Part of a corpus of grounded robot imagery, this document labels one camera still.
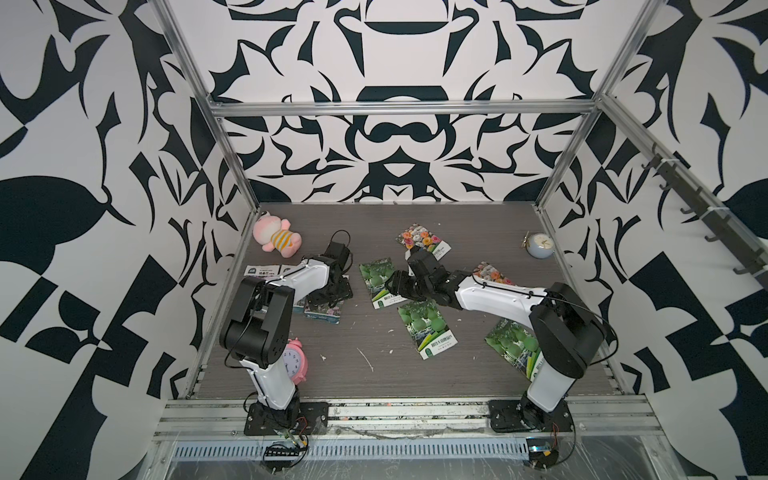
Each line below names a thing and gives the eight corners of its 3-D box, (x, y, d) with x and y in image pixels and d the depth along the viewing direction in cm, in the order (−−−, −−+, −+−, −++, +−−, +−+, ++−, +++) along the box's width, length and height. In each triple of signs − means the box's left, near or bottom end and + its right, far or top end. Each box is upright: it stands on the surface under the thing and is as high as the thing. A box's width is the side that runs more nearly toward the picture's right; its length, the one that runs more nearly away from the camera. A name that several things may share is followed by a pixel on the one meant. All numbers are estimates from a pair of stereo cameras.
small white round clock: (524, 259, 107) (529, 251, 103) (518, 240, 112) (522, 231, 108) (551, 259, 107) (558, 251, 103) (543, 240, 112) (549, 231, 108)
